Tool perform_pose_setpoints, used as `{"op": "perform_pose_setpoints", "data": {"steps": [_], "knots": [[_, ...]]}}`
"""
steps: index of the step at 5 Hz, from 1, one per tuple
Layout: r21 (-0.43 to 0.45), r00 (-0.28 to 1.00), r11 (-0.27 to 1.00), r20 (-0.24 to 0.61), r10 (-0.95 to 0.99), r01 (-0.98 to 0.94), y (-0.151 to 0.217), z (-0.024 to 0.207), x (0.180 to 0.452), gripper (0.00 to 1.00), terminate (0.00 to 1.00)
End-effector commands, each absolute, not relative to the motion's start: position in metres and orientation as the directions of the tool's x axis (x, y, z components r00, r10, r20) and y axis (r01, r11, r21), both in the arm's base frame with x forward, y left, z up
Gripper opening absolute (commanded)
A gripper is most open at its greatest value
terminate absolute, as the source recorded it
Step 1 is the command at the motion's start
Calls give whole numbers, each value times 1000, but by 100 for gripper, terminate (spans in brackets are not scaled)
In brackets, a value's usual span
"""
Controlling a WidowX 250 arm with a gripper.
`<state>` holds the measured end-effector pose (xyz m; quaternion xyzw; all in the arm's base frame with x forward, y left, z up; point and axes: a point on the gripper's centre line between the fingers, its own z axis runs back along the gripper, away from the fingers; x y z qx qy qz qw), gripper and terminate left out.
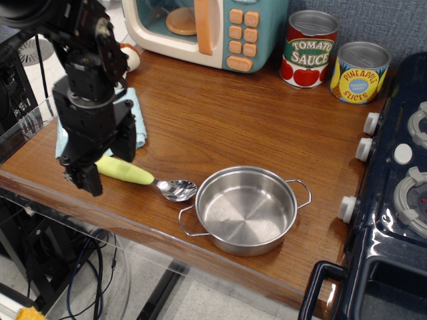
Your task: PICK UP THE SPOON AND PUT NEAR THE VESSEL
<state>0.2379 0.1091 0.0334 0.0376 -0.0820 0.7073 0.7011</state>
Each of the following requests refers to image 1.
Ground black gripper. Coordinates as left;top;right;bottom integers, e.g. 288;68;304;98
53;77;137;197

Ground spoon with yellow-green handle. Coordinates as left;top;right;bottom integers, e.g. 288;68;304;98
95;155;197;202

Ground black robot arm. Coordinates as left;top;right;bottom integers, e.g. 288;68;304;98
1;1;136;196

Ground light blue folded towel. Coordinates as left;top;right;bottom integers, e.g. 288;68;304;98
55;87;147;158

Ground toy mushroom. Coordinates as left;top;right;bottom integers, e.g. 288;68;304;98
120;43;140;79

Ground black computer case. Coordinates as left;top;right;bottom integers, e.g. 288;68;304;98
1;45;38;135

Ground stainless steel pot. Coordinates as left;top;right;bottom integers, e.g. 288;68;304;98
191;165;312;257

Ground yellow sponge corner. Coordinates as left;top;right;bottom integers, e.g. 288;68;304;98
15;307;46;320

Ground toy microwave oven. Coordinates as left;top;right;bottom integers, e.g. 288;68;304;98
121;1;288;73

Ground tomato sauce can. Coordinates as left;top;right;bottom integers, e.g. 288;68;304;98
280;10;339;88

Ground white stove knob bottom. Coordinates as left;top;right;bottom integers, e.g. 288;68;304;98
338;196;357;223

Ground white stove knob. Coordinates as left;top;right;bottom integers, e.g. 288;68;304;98
338;196;357;223
355;138;373;162
363;112;380;136

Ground white stove knob middle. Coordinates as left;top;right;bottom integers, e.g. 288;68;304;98
355;138;373;162

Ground white stove knob top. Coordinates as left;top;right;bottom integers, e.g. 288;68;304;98
363;112;380;136

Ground pineapple slices can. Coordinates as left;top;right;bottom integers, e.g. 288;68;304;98
330;41;391;105

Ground dark blue toy stove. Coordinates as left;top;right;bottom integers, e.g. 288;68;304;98
298;53;426;319

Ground blue cable under table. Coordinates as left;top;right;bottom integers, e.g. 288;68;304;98
65;229;105;320

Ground black cable under table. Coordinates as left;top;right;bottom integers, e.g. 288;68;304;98
59;233;118;320

